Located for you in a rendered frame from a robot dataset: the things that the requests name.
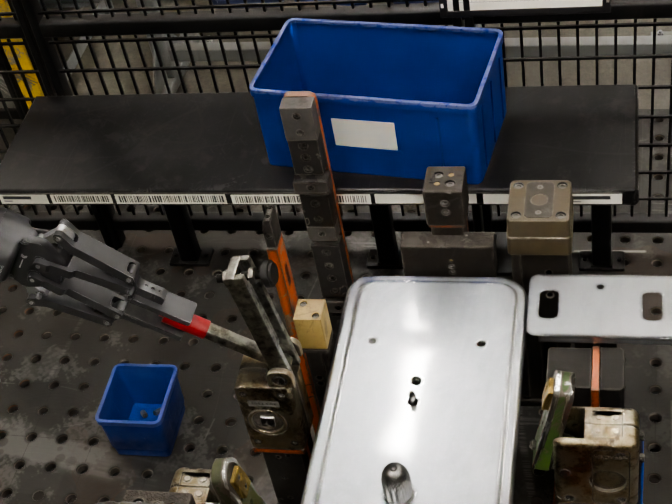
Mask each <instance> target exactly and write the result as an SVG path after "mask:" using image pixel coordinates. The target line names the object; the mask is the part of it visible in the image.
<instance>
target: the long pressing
mask: <svg viewBox="0 0 672 504"><path fill-rule="evenodd" d="M527 305H528V296H527V293H526V291H525V289H524V288H523V287H522V286H521V285H520V284H518V283H517V282H515V281H513V280H510V279H507V278H501V277H445V276H369V277H362V278H359V279H357V280H356V281H354V282H353V283H352V284H351V285H350V287H349V288H348V290H347V293H346V296H345V301H344V305H343V310H342V314H341V319H340V324H339V328H338V333H337V337H336V342H335V347H334V351H333V356H332V361H331V365H330V370H329V374H328V379H327V384H326V388H325V393H324V397H323V402H322V407H321V411H320V416H319V421H318V425H317V430H316V434H315V439H314V444H313V448H312V453H311V457H310V462H309V467H308V471H307V476H306V481H305V485H304V490H303V494H302V499H301V504H387V503H386V502H385V499H384V493H383V489H382V484H381V474H382V471H383V469H384V467H385V466H386V465H387V464H389V463H391V462H398V463H401V464H403V465H404V466H405V467H406V468H407V470H408V471H409V474H410V476H411V481H412V487H413V490H414V497H413V499H412V501H411V502H410V503H409V504H513V497H514V484H515V471H516V458H517V446H518V433H519V420H520V407H521V394H522V381H523V369H524V356H525V343H526V318H527ZM372 338H374V339H376V340H377V341H376V343H374V344H370V343H369V342H368V341H369V340H370V339H372ZM480 341H484V342H485V343H486V344H485V346H483V347H479V346H478V345H477V343H478V342H480ZM414 376H418V377H419V378H420V379H421V383H420V384H418V385H414V384H412V383H411V380H412V379H413V377H414ZM411 390H412V391H414V392H415V395H416V399H418V403H417V404H416V405H409V404H408V400H409V392H410V391H411Z"/></svg>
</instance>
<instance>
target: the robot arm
mask: <svg viewBox="0 0 672 504"><path fill-rule="evenodd" d="M71 258H72V259H71ZM70 260H71V262H70ZM69 262H70V264H69ZM139 268H140V263H139V262H137V261H135V260H134V259H132V258H130V257H128V256H126V255H124V254H122V253H120V252H119V251H117V250H115V249H113V248H111V247H109V246H107V245H105V244H103V243H102V242H100V241H98V240H96V239H94V238H92V237H90V236H88V235H86V234H85V233H83V232H81V231H79V230H78V229H77V228H76V227H75V226H74V225H73V224H72V223H70V222H69V221H68V220H66V219H62V220H60V222H59V224H58V226H57V227H56V228H54V229H52V230H50V231H48V230H46V229H38V228H34V227H32V226H31V220H30V219H29V218H28V217H26V216H23V215H21V214H19V213H16V212H14V211H11V210H9V209H7V208H4V207H2V206H1V207H0V282H3V281H5V280H6V279H7V278H8V277H11V278H13V279H15V280H16V281H17V282H19V283H20V284H21V285H23V286H25V287H27V290H28V293H29V295H28V297H27V300H26V302H27V304H29V305H31V306H40V307H48V308H51V309H54V310H58V311H61V312H64V313H67V314H70V315H73V316H76V317H79V318H83V319H86V320H89V321H93V322H95V323H98V324H101V325H104V326H112V324H113V322H114V321H115V320H121V319H125V320H128V321H130V322H132V323H135V324H137V325H140V326H142V327H144V328H149V329H152V330H154V331H156V332H159V333H161V334H163V335H166V336H168V337H171V338H173V339H175V340H178V341H180V340H181V339H182V337H183V334H184V331H182V330H180V329H177V328H175V327H172V326H170V325H168V324H165V323H163V322H161V320H162V317H160V316H159V315H161V316H163V317H166V318H168V319H171V320H173V321H176V322H178V323H180V324H183V325H185V326H189V325H190V324H191V321H192V318H193V315H194V312H195V309H196V306H197V303H195V302H193V301H190V300H188V299H186V298H183V297H181V296H178V295H176V294H174V293H171V292H169V291H167V290H166V289H165V288H163V287H160V286H158V285H155V284H153V283H151V282H148V281H146V280H144V279H142V278H141V276H140V275H139ZM62 278H63V280H62ZM61 280H62V282H61ZM124 282H125V283H124ZM60 283H61V284H60ZM107 288H108V289H107ZM109 289H111V290H114V291H117V292H120V293H123V294H126V295H125V296H124V297H123V296H121V295H118V294H117V293H115V292H113V291H111V290H109ZM112 303H114V304H112ZM103 314H104V315H103Z"/></svg>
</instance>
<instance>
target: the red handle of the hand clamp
mask: <svg viewBox="0 0 672 504"><path fill-rule="evenodd" d="M159 316H160V317H162V320H161V322H163V323H165V324H168V325H170V326H172V327H175V328H177V329H180V330H182V331H184V332H187V333H189V334H192V335H194V336H196V337H199V338H201V339H204V338H205V339H208V340H210V341H212V342H215V343H217V344H220V345H222V346H224V347H227V348H229V349H232V350H234V351H236V352H239V353H241V354H244V355H246V356H248V357H251V358H253V359H256V360H258V361H260V362H263V363H265V364H267V363H266V361H265V360H264V358H263V356H262V354H261V352H260V350H259V348H258V346H257V344H256V342H255V341H254V340H251V339H249V338H247V337H244V336H242V335H239V334H237V333H235V332H232V331H230V330H228V329H225V328H223V327H220V326H218V325H216V324H213V323H211V321H210V320H207V319H205V318H203V317H200V316H198V315H196V314H194V315H193V318H192V321H191V324H190V325H189V326H185V325H183V324H180V323H178V322H176V321H173V320H171V319H168V318H166V317H163V316H161V315H159ZM284 355H285V357H286V359H287V361H288V363H289V365H290V367H291V365H292V361H293V357H292V356H290V355H289V354H288V353H284Z"/></svg>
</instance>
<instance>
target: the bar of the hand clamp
mask: <svg viewBox="0 0 672 504"><path fill-rule="evenodd" d="M278 279H279V272H278V267H277V265H276V263H274V262H273V261H272V260H265V261H263V263H262V264H261V266H260V270H258V269H257V267H256V266H255V265H254V263H253V261H252V259H251V257H250V255H243V256H240V255H238V256H232V257H231V258H230V262H229V265H228V268H227V269H226V270H224V271H223V272H222V274H217V275H216V281H217V283H218V284H220V283H224V285H225V287H227V288H228V290H229V292H230V294H231V296H232V298H233V299H234V301H235V303H236V305H237V307H238V309H239V311H240V313H241V315H242V317H243V319H244V321H245V323H246V325H247V327H248V329H249V330H250V332H251V334H252V336H253V338H254V340H255V342H256V344H257V346H258V348H259V350H260V352H261V354H262V356H263V358H264V360H265V361H266V363H267V365H268V367H269V369H272V368H285V369H288V370H290V371H291V372H292V373H293V371H292V369H291V367H290V365H289V363H288V361H287V359H286V357H285V355H284V353H288V354H289V355H290V356H292V357H293V361H292V365H291V366H295V365H300V363H301V359H300V357H299V355H298V353H297V351H296V349H295V347H294V345H293V343H292V341H291V339H290V337H289V335H288V333H287V331H286V329H285V326H284V324H283V322H282V320H281V318H280V316H279V314H278V312H277V310H276V308H275V306H274V304H273V302H272V300H271V298H270V296H269V294H268V292H267V290H266V287H267V288H269V287H275V285H276V284H277V282H278ZM265 286H266V287H265ZM293 375H294V373H293Z"/></svg>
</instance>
